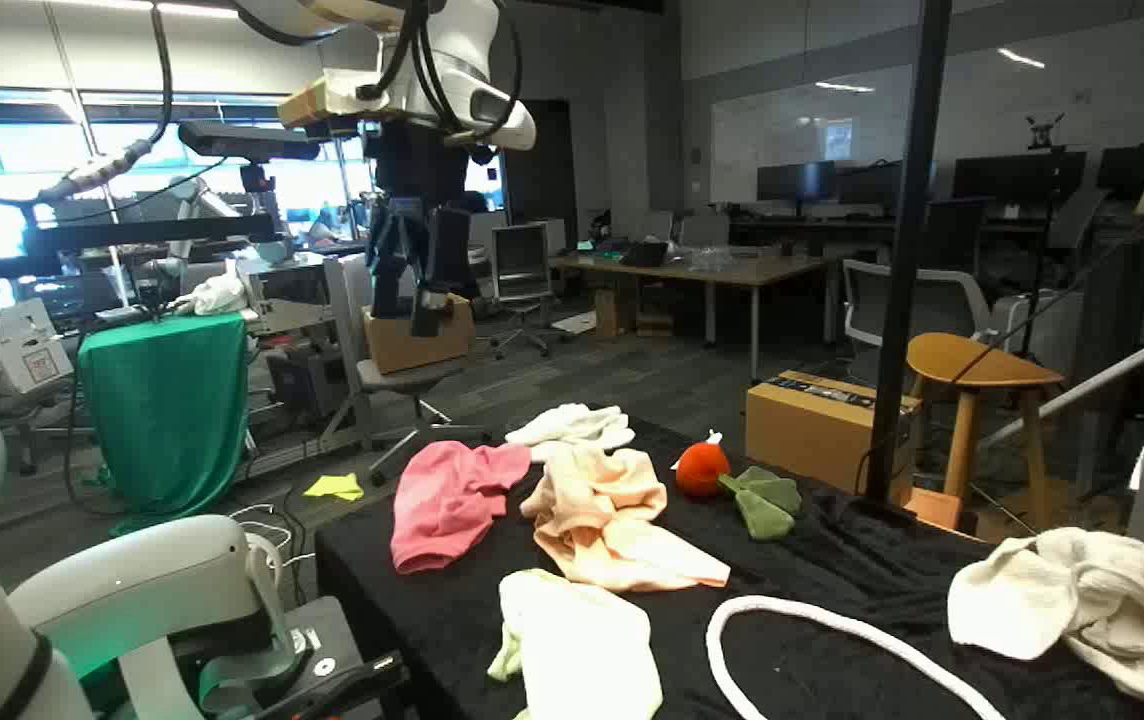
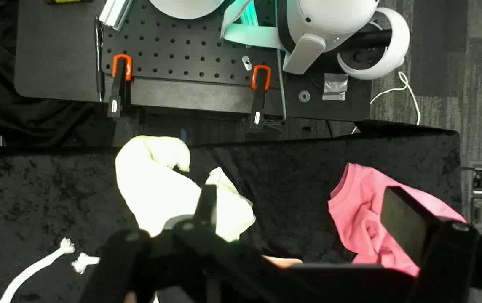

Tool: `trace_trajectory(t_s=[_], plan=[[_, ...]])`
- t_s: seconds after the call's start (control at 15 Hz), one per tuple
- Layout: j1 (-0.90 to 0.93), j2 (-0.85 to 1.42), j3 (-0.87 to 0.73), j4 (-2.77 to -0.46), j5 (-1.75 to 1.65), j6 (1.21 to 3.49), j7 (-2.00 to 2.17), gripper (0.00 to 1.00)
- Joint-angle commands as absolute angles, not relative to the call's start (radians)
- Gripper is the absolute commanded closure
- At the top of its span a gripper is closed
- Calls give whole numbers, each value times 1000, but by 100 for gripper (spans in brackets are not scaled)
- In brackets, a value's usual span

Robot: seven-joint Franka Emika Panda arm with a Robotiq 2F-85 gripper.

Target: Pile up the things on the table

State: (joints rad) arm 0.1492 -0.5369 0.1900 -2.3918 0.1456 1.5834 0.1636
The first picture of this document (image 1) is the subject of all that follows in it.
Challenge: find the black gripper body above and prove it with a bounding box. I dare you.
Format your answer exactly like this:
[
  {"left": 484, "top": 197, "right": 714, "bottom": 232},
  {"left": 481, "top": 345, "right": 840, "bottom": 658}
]
[{"left": 367, "top": 123, "right": 468, "bottom": 320}]

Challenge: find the small white cloth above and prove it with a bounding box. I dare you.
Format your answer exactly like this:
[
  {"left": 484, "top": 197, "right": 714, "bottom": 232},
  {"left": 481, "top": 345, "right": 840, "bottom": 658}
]
[{"left": 510, "top": 405, "right": 635, "bottom": 462}]

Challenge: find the peach cloth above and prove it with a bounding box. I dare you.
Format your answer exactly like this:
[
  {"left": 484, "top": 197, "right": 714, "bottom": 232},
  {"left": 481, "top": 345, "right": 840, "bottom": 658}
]
[{"left": 519, "top": 444, "right": 734, "bottom": 592}]

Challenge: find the red plush strawberry toy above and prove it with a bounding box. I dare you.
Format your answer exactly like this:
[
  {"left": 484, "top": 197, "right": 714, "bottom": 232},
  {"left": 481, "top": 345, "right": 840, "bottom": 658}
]
[{"left": 674, "top": 434, "right": 801, "bottom": 541}]

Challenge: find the pale green cloth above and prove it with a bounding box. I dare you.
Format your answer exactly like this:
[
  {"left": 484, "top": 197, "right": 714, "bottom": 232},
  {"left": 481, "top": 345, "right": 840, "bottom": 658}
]
[{"left": 488, "top": 569, "right": 663, "bottom": 720}]

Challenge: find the cream white towel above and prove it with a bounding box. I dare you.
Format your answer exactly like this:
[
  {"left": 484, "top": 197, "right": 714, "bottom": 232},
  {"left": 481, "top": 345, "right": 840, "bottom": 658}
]
[{"left": 948, "top": 527, "right": 1144, "bottom": 701}]

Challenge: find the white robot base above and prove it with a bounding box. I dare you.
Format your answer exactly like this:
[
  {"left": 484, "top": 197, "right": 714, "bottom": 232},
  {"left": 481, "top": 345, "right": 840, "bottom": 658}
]
[{"left": 0, "top": 373, "right": 405, "bottom": 720}]

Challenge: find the cardboard box under arm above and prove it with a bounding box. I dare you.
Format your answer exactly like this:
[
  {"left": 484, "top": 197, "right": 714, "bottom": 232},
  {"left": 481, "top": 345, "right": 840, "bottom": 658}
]
[{"left": 359, "top": 297, "right": 477, "bottom": 373}]

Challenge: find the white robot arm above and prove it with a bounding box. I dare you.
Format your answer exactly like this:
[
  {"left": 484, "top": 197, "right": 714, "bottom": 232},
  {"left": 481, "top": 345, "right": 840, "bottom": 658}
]
[{"left": 234, "top": 0, "right": 536, "bottom": 320}]

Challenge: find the office desk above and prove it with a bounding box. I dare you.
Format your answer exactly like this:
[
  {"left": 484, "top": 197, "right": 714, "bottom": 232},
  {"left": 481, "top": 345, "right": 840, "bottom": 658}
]
[{"left": 552, "top": 252, "right": 833, "bottom": 382}]

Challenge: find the pink cloth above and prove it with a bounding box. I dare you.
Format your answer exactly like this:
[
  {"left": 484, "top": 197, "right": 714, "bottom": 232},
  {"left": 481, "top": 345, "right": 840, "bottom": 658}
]
[{"left": 390, "top": 440, "right": 531, "bottom": 576}]

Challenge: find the yellow rag on floor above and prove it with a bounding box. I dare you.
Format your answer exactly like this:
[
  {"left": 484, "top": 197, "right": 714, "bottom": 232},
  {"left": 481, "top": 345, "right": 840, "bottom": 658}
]
[{"left": 303, "top": 472, "right": 364, "bottom": 504}]

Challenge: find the green draped cloth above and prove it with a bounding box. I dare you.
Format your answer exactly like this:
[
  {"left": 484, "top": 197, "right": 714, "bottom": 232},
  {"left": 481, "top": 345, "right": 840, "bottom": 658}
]
[{"left": 77, "top": 313, "right": 250, "bottom": 522}]

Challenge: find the black velvet table cloth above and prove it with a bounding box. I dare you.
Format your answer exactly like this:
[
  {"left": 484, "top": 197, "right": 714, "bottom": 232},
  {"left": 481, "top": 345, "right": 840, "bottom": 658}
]
[{"left": 316, "top": 484, "right": 1144, "bottom": 720}]

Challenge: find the brown cardboard box on floor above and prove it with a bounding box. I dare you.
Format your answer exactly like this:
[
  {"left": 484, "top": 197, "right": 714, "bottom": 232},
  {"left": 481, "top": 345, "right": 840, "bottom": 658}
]
[{"left": 743, "top": 373, "right": 875, "bottom": 496}]

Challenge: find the black vertical pole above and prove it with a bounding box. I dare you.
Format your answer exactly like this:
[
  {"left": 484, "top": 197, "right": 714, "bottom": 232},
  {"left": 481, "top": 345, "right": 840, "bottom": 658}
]
[{"left": 864, "top": 0, "right": 953, "bottom": 512}]

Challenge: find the grey office chair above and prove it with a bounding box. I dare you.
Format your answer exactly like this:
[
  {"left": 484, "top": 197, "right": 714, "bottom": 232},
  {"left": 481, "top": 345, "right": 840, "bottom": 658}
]
[{"left": 845, "top": 261, "right": 994, "bottom": 347}]

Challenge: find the wooden stool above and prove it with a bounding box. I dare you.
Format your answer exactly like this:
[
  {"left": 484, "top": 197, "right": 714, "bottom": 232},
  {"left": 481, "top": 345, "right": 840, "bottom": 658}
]
[{"left": 907, "top": 333, "right": 1063, "bottom": 522}]

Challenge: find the white rope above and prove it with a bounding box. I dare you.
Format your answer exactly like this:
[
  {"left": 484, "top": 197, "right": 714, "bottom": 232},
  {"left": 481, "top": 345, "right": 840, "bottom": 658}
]
[{"left": 704, "top": 592, "right": 1009, "bottom": 720}]

